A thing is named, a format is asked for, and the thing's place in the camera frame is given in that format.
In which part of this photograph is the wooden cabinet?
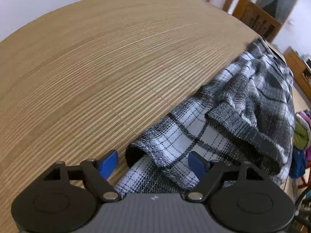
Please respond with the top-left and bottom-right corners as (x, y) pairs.
(285, 47), (310, 100)

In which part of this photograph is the colourful clothes pile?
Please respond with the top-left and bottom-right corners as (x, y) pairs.
(289, 110), (310, 180)

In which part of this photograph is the black white plaid shirt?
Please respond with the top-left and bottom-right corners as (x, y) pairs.
(116, 38), (295, 195)

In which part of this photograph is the wooden shelf unit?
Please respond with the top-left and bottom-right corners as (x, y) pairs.
(240, 1), (283, 43)

